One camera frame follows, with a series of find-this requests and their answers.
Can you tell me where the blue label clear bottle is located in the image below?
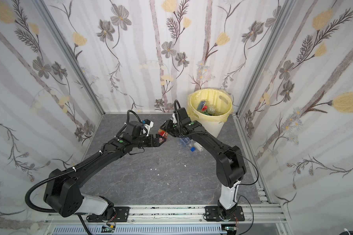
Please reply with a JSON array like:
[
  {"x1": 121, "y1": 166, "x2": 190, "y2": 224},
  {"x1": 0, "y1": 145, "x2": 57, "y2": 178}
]
[{"x1": 179, "y1": 137, "x2": 196, "y2": 152}]

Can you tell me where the red yellow label bottle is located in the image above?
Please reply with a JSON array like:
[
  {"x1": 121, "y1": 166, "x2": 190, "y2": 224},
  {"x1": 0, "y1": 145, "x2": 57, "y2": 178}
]
[{"x1": 158, "y1": 129, "x2": 168, "y2": 139}]

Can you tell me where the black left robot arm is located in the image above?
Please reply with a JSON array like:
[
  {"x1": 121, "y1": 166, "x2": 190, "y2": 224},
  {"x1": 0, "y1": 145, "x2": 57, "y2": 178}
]
[{"x1": 25, "y1": 118, "x2": 167, "y2": 222}]

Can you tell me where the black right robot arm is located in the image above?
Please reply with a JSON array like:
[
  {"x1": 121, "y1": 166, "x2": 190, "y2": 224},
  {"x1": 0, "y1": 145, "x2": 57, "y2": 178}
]
[{"x1": 160, "y1": 108, "x2": 247, "y2": 220}]

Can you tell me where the white bin with yellow bag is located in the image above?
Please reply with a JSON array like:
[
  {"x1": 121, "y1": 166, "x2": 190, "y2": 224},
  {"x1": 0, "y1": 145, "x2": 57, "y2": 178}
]
[{"x1": 187, "y1": 89, "x2": 233, "y2": 137}]

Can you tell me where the clear bottle white green label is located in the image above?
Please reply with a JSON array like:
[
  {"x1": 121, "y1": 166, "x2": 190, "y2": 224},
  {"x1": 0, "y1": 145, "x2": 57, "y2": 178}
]
[{"x1": 193, "y1": 142, "x2": 203, "y2": 152}]

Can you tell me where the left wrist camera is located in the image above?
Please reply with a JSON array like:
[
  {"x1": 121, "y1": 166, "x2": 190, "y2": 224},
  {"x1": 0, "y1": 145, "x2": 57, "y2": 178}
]
[{"x1": 142, "y1": 119, "x2": 154, "y2": 136}]

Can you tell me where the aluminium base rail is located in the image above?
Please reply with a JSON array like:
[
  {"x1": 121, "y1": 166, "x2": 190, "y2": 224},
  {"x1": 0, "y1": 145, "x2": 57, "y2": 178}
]
[{"x1": 40, "y1": 204, "x2": 292, "y2": 235}]

